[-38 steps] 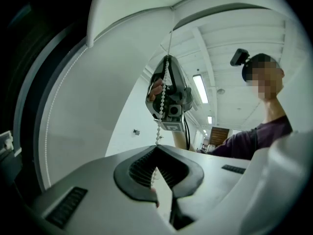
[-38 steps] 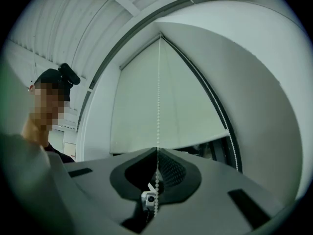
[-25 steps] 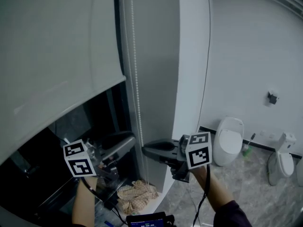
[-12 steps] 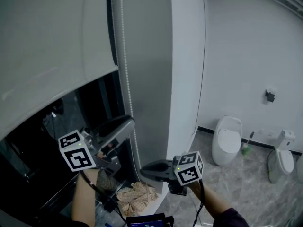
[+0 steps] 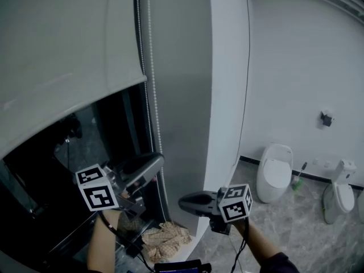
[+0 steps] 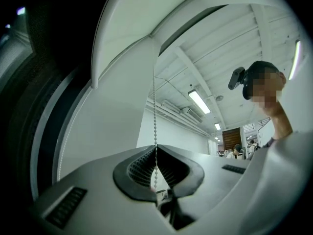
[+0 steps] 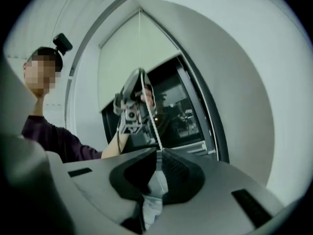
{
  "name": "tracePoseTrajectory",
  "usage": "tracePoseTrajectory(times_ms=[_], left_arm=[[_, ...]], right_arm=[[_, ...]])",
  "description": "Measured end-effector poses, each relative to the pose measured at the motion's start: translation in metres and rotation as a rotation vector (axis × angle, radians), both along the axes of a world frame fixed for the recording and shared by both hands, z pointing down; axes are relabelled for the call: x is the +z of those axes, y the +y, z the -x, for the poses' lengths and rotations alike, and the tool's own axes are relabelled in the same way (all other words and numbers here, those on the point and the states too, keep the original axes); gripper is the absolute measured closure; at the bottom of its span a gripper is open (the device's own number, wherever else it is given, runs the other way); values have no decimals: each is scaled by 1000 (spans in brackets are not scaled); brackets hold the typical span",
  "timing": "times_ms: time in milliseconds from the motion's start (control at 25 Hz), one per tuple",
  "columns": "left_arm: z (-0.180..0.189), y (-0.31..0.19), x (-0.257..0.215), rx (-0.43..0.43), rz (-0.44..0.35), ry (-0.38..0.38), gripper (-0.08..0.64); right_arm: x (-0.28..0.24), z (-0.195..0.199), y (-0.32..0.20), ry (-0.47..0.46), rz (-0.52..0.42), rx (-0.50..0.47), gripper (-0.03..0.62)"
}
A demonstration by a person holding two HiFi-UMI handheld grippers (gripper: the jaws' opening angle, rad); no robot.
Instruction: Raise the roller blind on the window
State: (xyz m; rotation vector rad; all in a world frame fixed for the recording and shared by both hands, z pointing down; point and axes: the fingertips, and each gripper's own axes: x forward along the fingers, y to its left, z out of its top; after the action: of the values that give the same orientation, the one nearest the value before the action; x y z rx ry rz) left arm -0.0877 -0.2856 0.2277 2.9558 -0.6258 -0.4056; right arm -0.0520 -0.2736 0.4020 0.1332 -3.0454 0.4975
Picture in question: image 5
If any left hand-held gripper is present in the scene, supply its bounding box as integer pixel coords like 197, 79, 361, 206
75, 152, 166, 219

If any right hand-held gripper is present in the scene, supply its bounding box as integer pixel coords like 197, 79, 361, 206
178, 183, 254, 235

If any white bead pull chain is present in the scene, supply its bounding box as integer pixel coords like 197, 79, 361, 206
135, 0, 171, 223

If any grey roller blind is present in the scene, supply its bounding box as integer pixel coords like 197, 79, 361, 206
0, 0, 148, 160

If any person's left forearm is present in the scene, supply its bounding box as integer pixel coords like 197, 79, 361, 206
86, 209, 123, 273

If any person's right forearm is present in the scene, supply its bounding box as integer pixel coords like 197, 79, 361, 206
231, 219, 299, 273

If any person's left hand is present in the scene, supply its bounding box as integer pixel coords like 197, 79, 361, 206
121, 181, 143, 200

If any beige patterned cloth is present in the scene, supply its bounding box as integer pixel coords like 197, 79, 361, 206
141, 221, 193, 263

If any black skirting board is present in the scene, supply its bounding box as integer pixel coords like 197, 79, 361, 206
239, 155, 364, 192

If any black screen device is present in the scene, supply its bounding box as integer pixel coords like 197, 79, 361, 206
153, 260, 213, 273

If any green toilet brush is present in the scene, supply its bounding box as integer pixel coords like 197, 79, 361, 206
291, 161, 308, 192

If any right hand-held gripper black cable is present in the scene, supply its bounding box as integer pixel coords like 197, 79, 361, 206
230, 217, 251, 273

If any hand-held gripper black cable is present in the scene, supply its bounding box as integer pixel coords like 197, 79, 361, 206
230, 217, 251, 273
98, 210, 156, 272

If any left hand-held gripper black cable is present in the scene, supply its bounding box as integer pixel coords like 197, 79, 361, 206
98, 210, 156, 272

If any white toilet near wall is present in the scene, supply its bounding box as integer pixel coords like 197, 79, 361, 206
256, 143, 293, 204

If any black toilet cable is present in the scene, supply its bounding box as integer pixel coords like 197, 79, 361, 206
321, 183, 332, 218

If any black wall bracket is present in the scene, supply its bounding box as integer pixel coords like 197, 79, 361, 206
320, 110, 336, 128

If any thin black wall cable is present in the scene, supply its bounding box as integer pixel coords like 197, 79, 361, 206
223, 0, 251, 189

